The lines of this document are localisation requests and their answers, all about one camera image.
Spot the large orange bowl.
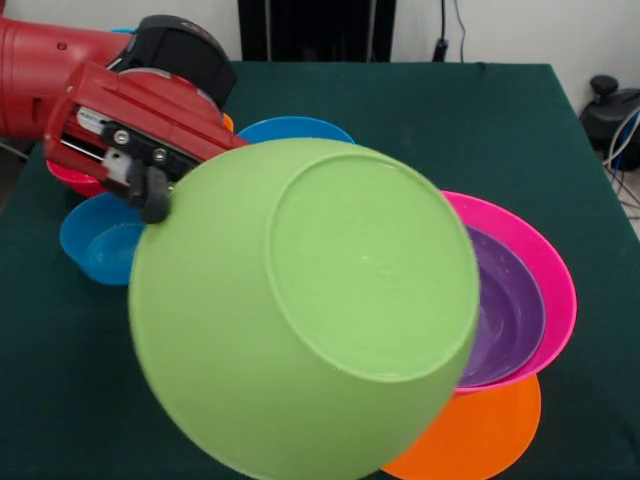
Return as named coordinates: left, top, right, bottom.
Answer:
left=379, top=372, right=543, bottom=480

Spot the green bowl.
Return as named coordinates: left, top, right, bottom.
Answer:
left=127, top=138, right=482, bottom=480

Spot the dark green tablecloth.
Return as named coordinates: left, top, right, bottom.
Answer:
left=0, top=58, right=640, bottom=480

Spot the small crimson bowl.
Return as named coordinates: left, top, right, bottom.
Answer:
left=45, top=159, right=109, bottom=198

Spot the purple bowl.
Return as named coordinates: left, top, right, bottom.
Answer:
left=455, top=224, right=547, bottom=389

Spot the large pink bowl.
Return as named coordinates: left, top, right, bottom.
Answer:
left=439, top=190, right=579, bottom=397

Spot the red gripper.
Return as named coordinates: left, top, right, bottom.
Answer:
left=43, top=60, right=250, bottom=225

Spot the translucent blue bowl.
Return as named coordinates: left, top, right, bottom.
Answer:
left=59, top=192, right=150, bottom=287

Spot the black hanging cable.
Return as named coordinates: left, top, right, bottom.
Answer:
left=432, top=0, right=469, bottom=64

